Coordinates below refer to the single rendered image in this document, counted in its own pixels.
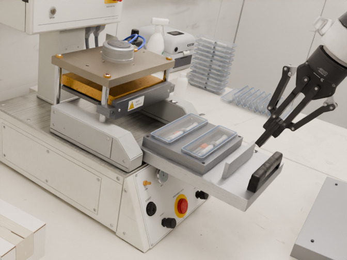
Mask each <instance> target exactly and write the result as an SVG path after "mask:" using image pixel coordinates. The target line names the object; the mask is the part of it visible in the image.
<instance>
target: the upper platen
mask: <svg viewBox="0 0 347 260"><path fill-rule="evenodd" d="M163 82H164V80H163V79H160V78H158V77H155V76H153V75H148V76H145V77H142V78H138V79H135V80H132V81H130V82H127V83H124V84H120V85H117V86H114V87H111V88H109V96H108V104H110V105H112V101H113V100H115V99H118V98H121V97H123V96H126V95H129V94H132V93H134V92H137V91H140V90H143V89H146V88H149V87H152V86H154V85H157V84H160V83H163ZM62 84H63V85H62V86H61V89H62V90H64V91H67V92H69V93H71V94H74V95H76V96H78V97H80V98H82V99H84V100H86V101H89V102H91V103H93V104H95V105H97V104H98V103H100V102H101V97H102V87H103V86H102V85H99V84H97V83H95V82H93V81H90V80H88V79H86V78H83V77H81V76H79V75H77V74H74V73H72V72H70V73H66V74H63V75H62Z"/></svg>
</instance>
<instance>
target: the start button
mask: <svg viewBox="0 0 347 260"><path fill-rule="evenodd" d="M148 213H149V214H150V215H154V214H155V213H156V205H155V204H154V203H150V204H149V206H148Z"/></svg>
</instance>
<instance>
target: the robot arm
mask: <svg viewBox="0 0 347 260"><path fill-rule="evenodd" d="M313 25H314V27H315V29H316V30H317V32H318V33H319V35H320V36H322V37H321V41H322V43H323V44H324V45H319V46H318V48H317V49H316V50H315V51H314V52H313V53H312V55H311V56H310V57H309V58H308V59H307V60H306V62H304V63H302V64H300V65H299V66H298V67H297V66H292V65H291V64H288V65H286V66H283V68H282V77H281V79H280V81H279V83H278V85H277V88H276V90H275V92H274V94H273V96H272V98H271V100H270V102H269V104H268V106H267V110H268V111H270V113H271V116H270V118H269V119H268V120H267V121H266V122H265V123H264V125H263V128H264V129H265V132H264V133H263V134H262V135H261V136H260V137H259V138H258V139H257V141H256V142H255V144H256V145H257V146H258V147H262V146H263V145H264V144H265V143H266V142H267V141H268V140H269V139H270V138H271V137H272V136H273V137H274V138H277V137H278V136H279V135H280V134H281V133H282V132H283V131H284V130H285V129H286V128H288V129H290V130H291V131H292V132H294V131H296V130H297V129H299V128H300V127H302V126H304V125H305V124H307V123H308V122H310V121H311V120H313V119H315V118H316V117H318V116H319V115H321V114H322V113H324V112H329V111H333V110H335V109H336V108H337V106H338V104H337V103H336V102H335V100H334V97H333V95H334V94H335V91H336V88H337V87H338V85H339V84H340V83H341V82H342V81H343V80H344V79H345V78H346V77H347V12H345V13H344V14H343V15H342V16H340V17H339V18H337V19H336V20H335V21H333V20H330V19H327V18H324V17H321V16H318V17H317V18H316V20H315V21H314V22H313ZM295 72H296V83H295V85H296V87H295V88H294V89H293V90H292V92H291V93H290V94H289V95H288V97H287V98H286V99H285V100H284V101H283V102H282V104H281V105H280V106H279V107H278V108H277V107H276V106H277V104H278V102H279V100H280V98H281V96H282V94H283V92H284V90H285V88H286V86H287V84H288V82H289V80H290V78H291V76H293V75H294V74H295ZM300 93H303V94H304V96H305V97H304V98H303V99H302V101H301V102H300V103H299V104H298V105H297V106H296V107H295V109H294V110H293V111H292V112H291V113H290V114H289V115H288V116H287V118H286V119H285V120H283V119H282V118H281V117H279V116H281V114H282V113H283V112H284V111H285V110H286V109H287V108H288V107H289V105H290V104H291V103H292V102H293V101H294V100H295V99H296V98H297V96H298V95H299V94H300ZM323 98H327V100H326V101H324V102H323V106H321V107H319V108H318V109H316V110H315V111H313V112H312V113H310V114H309V115H307V116H305V117H304V118H302V119H301V120H299V121H298V122H296V123H294V122H292V121H293V120H294V119H295V118H296V117H297V116H298V115H299V114H300V113H301V111H302V110H303V109H304V108H305V107H306V106H307V105H308V104H309V103H310V102H311V101H312V100H318V99H323Z"/></svg>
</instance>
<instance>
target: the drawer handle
mask: <svg viewBox="0 0 347 260"><path fill-rule="evenodd" d="M282 157H283V154H282V153H281V152H278V151H276V152H275V153H274V154H273V155H272V156H271V157H270V158H268V159H267V160H266V161H265V162H264V163H263V164H262V165H261V166H260V167H259V168H258V169H257V170H256V171H255V172H254V173H253V174H252V175H251V178H250V179H249V183H248V186H247V190H249V191H251V192H253V193H256V192H257V190H258V187H259V184H260V183H261V182H262V181H263V180H264V179H265V178H266V177H267V175H268V174H269V173H270V172H271V171H272V170H273V169H274V168H276V169H278V168H279V167H280V164H281V161H282Z"/></svg>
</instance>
